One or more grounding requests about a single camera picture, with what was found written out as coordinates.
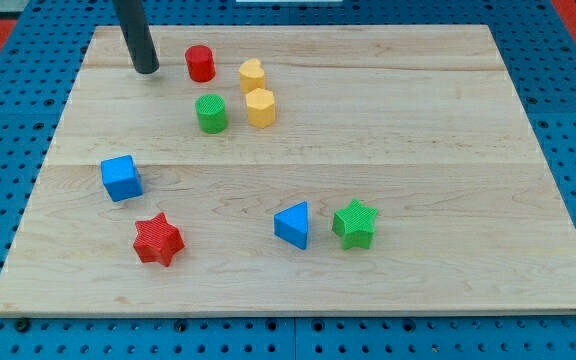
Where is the wooden board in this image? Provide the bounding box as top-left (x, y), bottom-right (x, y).
top-left (0, 25), bottom-right (576, 318)

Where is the blue triangle block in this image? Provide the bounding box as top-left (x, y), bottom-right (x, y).
top-left (273, 201), bottom-right (309, 250)

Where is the green star block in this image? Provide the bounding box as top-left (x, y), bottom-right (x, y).
top-left (331, 198), bottom-right (378, 250)

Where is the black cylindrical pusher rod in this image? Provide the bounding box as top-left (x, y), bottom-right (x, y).
top-left (112, 0), bottom-right (160, 75)

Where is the yellow heart block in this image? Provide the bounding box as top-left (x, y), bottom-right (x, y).
top-left (238, 58), bottom-right (265, 94)

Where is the green cylinder block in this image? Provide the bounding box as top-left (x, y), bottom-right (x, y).
top-left (195, 94), bottom-right (228, 134)

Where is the blue cube block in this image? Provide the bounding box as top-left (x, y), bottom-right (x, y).
top-left (100, 155), bottom-right (143, 202)

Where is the red star block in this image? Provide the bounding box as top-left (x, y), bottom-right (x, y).
top-left (133, 212), bottom-right (185, 267)

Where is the yellow hexagon block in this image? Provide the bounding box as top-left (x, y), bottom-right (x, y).
top-left (245, 88), bottom-right (276, 128)

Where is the red cylinder block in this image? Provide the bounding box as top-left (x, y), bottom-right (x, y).
top-left (185, 45), bottom-right (216, 83)

